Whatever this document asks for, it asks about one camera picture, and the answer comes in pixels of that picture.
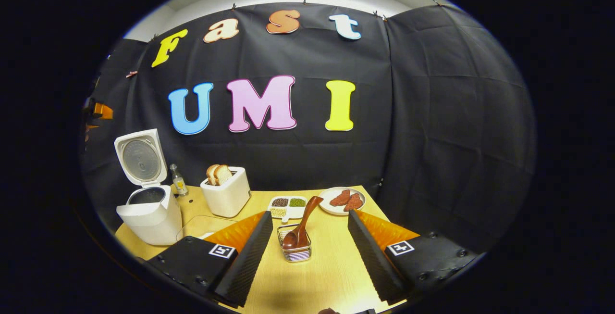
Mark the white toaster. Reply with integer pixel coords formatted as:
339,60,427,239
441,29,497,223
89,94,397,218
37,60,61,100
200,166,251,218

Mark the small glass bottle yellow label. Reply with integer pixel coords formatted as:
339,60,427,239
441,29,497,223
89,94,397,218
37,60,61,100
169,163,188,197

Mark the white divided grain dish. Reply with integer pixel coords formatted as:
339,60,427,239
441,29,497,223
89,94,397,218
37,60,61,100
268,196,308,222

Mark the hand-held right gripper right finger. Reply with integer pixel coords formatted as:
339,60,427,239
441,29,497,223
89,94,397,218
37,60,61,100
347,209,481,305

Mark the clear rice container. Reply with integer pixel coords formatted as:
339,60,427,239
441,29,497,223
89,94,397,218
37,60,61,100
176,215,238,242

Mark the white rice cooker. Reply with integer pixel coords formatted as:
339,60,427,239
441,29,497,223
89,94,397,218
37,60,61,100
114,129,183,246

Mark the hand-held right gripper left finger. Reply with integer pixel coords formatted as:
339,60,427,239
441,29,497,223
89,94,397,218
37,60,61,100
144,211,273,308

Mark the round white plate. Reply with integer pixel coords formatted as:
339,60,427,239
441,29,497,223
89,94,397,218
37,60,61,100
318,187,367,216

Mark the metal wire chopstick holder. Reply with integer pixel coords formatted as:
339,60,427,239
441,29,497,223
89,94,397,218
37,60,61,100
277,224,312,263

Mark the brown wooden spoon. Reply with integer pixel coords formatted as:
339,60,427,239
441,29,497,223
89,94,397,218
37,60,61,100
282,196,324,250

